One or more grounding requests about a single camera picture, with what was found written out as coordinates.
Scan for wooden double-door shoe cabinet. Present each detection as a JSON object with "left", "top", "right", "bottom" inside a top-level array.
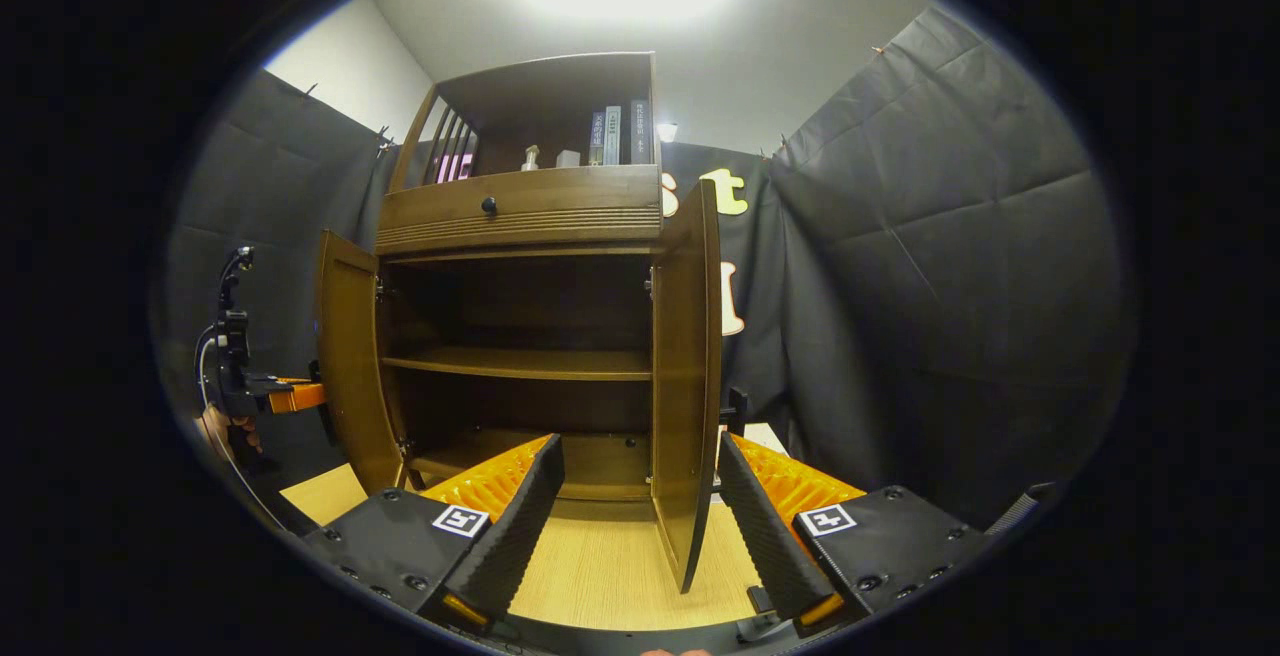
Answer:
[{"left": 315, "top": 51, "right": 749, "bottom": 595}]

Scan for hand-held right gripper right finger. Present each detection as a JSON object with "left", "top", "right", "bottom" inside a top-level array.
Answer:
[{"left": 716, "top": 432, "right": 996, "bottom": 627}]

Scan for black backdrop cloth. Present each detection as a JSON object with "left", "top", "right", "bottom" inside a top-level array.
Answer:
[{"left": 150, "top": 6, "right": 1136, "bottom": 527}]

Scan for wooden cabinet shelf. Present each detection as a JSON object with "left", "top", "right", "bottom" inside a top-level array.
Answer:
[{"left": 380, "top": 346, "right": 654, "bottom": 382}]

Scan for wooden cabinet door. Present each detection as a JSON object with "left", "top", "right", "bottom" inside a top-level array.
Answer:
[
  {"left": 316, "top": 229, "right": 409, "bottom": 495},
  {"left": 650, "top": 179, "right": 749, "bottom": 595}
]

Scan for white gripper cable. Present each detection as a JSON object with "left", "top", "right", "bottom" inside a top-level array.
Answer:
[{"left": 194, "top": 334, "right": 291, "bottom": 532}]

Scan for wooden cabinet drawer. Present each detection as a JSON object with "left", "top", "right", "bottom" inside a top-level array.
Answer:
[{"left": 375, "top": 165, "right": 664, "bottom": 257}]

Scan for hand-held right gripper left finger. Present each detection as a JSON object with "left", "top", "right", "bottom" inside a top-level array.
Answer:
[{"left": 300, "top": 434, "right": 566, "bottom": 632}]

